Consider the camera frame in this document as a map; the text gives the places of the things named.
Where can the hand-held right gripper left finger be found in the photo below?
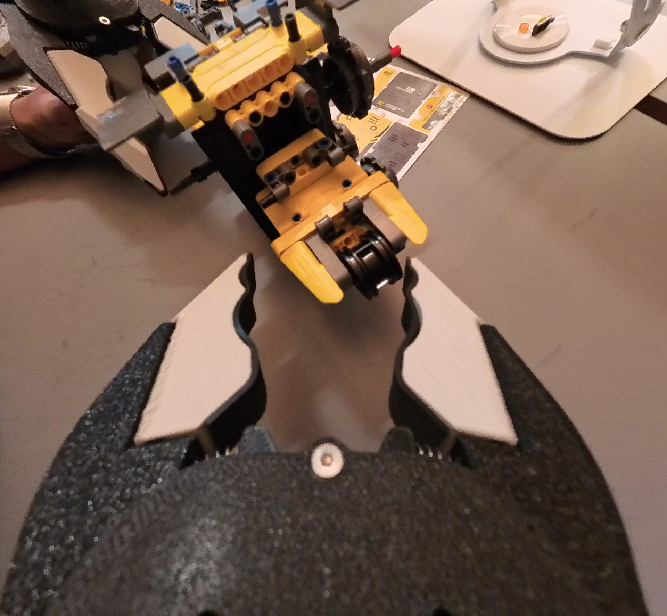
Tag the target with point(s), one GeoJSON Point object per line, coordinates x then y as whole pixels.
{"type": "Point", "coordinates": [203, 360]}

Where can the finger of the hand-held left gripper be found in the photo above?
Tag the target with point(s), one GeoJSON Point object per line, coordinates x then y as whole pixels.
{"type": "Point", "coordinates": [174, 35]}
{"type": "Point", "coordinates": [78, 74]}

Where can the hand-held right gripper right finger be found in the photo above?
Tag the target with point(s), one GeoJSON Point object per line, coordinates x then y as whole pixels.
{"type": "Point", "coordinates": [448, 366]}

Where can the yellow black brick vehicle model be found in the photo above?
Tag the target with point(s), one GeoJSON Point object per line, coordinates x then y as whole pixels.
{"type": "Point", "coordinates": [292, 168]}

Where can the person's left forearm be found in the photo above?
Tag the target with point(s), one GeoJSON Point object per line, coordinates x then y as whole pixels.
{"type": "Point", "coordinates": [15, 163]}

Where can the person's left hand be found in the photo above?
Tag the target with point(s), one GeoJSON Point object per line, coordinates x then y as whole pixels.
{"type": "Point", "coordinates": [57, 118]}

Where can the silver wristband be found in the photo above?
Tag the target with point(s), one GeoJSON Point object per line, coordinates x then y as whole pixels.
{"type": "Point", "coordinates": [18, 141]}

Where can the yellow grey sticker sheet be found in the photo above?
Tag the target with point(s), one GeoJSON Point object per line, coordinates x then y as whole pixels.
{"type": "Point", "coordinates": [411, 121]}

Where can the white metal stand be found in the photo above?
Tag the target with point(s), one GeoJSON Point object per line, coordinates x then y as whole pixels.
{"type": "Point", "coordinates": [526, 42]}

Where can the small black yellow piece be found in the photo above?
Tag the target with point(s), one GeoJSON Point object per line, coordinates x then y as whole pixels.
{"type": "Point", "coordinates": [542, 23]}

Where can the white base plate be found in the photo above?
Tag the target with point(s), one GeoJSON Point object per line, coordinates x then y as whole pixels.
{"type": "Point", "coordinates": [589, 95]}

